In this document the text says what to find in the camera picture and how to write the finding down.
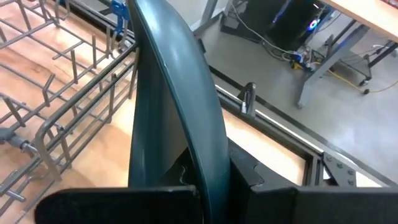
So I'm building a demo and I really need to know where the black computer tower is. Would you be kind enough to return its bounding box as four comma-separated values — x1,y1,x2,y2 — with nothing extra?
267,0,331,52

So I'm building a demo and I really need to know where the blue clip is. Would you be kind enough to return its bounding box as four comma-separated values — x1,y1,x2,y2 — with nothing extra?
110,0,131,35

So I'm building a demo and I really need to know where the black wheeled stand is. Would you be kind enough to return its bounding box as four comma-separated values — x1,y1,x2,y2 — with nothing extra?
337,40,398,88

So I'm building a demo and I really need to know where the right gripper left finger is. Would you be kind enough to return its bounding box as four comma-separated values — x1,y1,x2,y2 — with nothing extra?
34,146,205,224

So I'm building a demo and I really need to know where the grey wire dish rack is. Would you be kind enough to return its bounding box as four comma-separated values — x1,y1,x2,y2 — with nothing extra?
0,0,140,224

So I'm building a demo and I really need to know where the black cable plug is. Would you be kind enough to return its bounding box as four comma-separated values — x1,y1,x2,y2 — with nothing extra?
238,82,257,118

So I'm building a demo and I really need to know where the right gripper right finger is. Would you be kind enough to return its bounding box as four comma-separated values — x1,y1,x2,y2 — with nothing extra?
229,139,398,224

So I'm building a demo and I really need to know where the wooden desk top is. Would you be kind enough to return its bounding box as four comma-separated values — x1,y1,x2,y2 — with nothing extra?
323,0,398,43

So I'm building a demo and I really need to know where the dark teal plate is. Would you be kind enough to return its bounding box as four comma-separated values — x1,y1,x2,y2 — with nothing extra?
127,0,231,224

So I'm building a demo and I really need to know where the power strip with plugs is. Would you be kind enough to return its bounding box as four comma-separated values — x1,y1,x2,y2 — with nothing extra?
289,51,317,72

